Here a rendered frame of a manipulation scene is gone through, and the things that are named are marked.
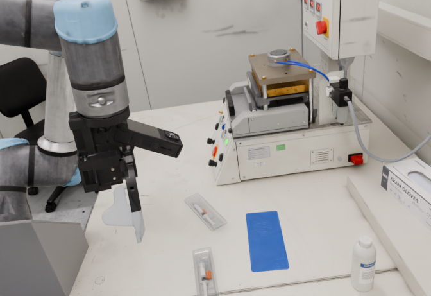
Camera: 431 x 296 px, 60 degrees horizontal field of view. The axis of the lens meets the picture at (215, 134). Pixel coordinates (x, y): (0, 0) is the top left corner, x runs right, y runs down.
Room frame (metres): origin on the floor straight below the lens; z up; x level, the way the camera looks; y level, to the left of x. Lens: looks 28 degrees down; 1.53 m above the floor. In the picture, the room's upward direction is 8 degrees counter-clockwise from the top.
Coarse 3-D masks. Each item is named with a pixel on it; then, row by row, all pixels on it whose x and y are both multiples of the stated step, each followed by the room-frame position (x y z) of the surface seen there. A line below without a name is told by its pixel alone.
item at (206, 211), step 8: (192, 200) 0.98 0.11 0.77; (200, 200) 0.97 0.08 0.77; (192, 208) 0.94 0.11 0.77; (200, 208) 0.93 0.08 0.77; (208, 208) 0.93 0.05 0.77; (200, 216) 0.89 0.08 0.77; (208, 216) 0.89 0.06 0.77; (216, 216) 0.88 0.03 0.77; (208, 224) 0.85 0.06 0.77; (216, 224) 0.85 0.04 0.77
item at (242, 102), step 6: (246, 90) 1.27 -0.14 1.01; (234, 96) 1.32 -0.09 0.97; (240, 96) 1.32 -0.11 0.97; (246, 96) 1.21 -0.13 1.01; (252, 96) 1.30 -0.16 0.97; (234, 102) 1.27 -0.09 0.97; (240, 102) 1.26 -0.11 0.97; (246, 102) 1.23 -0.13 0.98; (252, 102) 1.25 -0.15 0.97; (240, 108) 1.21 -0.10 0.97; (246, 108) 1.20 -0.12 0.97; (252, 108) 1.20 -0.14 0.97; (258, 108) 1.19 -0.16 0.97; (228, 114) 1.23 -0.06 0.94
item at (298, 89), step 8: (256, 80) 1.23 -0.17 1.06; (304, 80) 1.17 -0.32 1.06; (272, 88) 1.14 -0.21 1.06; (280, 88) 1.13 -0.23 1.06; (288, 88) 1.13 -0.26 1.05; (296, 88) 1.13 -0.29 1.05; (304, 88) 1.13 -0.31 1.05; (272, 96) 1.13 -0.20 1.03; (280, 96) 1.13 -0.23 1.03; (288, 96) 1.13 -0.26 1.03; (296, 96) 1.13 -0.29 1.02
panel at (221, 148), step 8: (224, 104) 1.37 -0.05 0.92; (224, 112) 1.32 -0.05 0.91; (224, 120) 1.27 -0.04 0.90; (224, 128) 1.22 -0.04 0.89; (216, 136) 1.32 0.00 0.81; (216, 144) 1.26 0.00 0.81; (224, 144) 1.14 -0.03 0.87; (216, 152) 1.21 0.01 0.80; (224, 152) 1.10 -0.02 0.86; (216, 160) 1.18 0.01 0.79; (216, 168) 1.13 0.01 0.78; (216, 176) 1.09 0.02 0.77
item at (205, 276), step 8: (200, 248) 0.76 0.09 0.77; (208, 248) 0.76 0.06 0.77; (200, 256) 0.73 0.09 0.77; (208, 256) 0.73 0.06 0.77; (200, 264) 0.71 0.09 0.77; (208, 264) 0.70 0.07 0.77; (200, 272) 0.68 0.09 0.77; (208, 272) 0.67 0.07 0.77; (200, 280) 0.65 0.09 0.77; (208, 280) 0.65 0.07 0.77; (216, 280) 0.65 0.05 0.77; (200, 288) 0.63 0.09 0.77; (208, 288) 0.63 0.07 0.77; (216, 288) 0.62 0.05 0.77
